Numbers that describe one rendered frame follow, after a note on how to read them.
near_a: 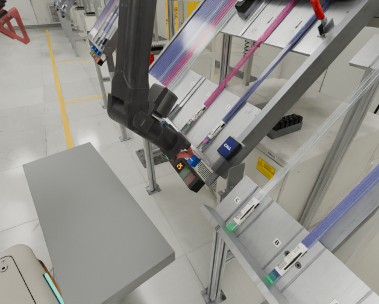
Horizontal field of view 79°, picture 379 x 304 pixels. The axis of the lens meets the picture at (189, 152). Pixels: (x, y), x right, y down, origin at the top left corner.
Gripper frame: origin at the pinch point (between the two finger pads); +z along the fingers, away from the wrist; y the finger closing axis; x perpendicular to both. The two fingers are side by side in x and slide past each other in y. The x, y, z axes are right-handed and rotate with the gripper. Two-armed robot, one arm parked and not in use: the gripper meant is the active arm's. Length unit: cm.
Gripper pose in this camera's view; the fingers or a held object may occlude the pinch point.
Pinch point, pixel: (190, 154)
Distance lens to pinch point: 67.7
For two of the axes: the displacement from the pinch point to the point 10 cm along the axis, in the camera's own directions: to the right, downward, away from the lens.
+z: 6.0, 3.9, 7.0
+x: -6.5, 7.5, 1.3
